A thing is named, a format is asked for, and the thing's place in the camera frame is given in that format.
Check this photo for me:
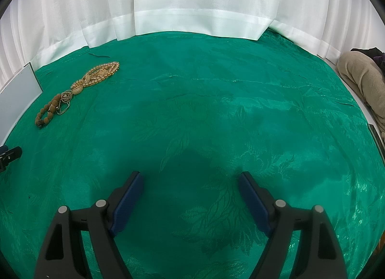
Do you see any thin silver chain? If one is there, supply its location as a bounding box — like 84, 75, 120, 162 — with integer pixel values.
57, 91, 74, 115

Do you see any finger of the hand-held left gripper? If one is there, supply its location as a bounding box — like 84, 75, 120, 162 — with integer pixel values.
0, 146, 23, 173

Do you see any wooden bead bracelet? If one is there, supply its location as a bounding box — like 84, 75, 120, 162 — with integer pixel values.
35, 93, 65, 128

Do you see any gold pearl necklace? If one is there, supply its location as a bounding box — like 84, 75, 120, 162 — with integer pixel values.
71, 61, 120, 94

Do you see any green tablecloth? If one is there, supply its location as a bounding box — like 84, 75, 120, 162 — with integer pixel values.
0, 31, 385, 279

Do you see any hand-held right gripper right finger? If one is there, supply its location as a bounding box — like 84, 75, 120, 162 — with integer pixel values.
237, 171, 348, 279

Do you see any beige cloth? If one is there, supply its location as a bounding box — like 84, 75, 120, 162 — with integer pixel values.
337, 51, 385, 135

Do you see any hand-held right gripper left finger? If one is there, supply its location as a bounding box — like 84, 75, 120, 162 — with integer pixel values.
34, 171, 144, 279

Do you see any white cardboard box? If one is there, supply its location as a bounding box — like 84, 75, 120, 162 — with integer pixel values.
0, 62, 43, 144

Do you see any dark cloth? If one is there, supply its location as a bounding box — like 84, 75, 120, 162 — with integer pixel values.
352, 47, 385, 72

